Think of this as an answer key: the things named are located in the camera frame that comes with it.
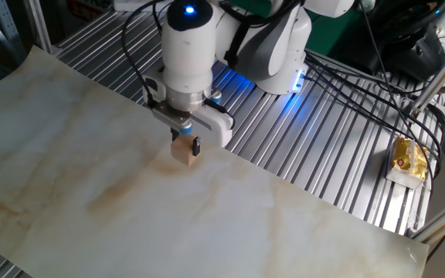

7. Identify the aluminium frame beam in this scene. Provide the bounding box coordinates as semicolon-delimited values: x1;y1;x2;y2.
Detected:
409;198;445;245

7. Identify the black racing wheel controller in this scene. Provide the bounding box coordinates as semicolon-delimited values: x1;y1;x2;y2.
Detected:
355;0;445;83

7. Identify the small wooden cube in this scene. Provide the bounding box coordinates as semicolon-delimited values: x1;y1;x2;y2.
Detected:
170;133;202;168

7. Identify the black cable bundle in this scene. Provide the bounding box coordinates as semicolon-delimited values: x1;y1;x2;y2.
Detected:
302;49;445;186

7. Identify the silver wrist camera blue cap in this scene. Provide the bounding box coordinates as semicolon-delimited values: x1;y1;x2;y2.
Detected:
151;100;194;136

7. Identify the marble pattern mat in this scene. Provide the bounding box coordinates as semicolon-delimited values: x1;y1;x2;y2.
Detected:
0;45;430;278

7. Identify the yellow snack packet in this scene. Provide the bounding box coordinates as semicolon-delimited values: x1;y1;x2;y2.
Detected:
385;135;429;190

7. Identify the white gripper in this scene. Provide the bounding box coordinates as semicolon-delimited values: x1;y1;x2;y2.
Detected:
141;65;234;158

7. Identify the blue-grey slotted shelf rack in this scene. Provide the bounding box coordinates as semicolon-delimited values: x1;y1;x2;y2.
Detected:
0;0;29;67

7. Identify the red labelled box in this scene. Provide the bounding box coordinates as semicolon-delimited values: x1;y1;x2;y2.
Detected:
66;0;114;23

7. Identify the aluminium frame post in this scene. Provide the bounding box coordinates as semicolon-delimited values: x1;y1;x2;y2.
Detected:
25;0;54;56
408;32;445;117

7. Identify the white power strip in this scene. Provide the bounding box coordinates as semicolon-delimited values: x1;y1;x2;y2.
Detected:
113;0;164;12

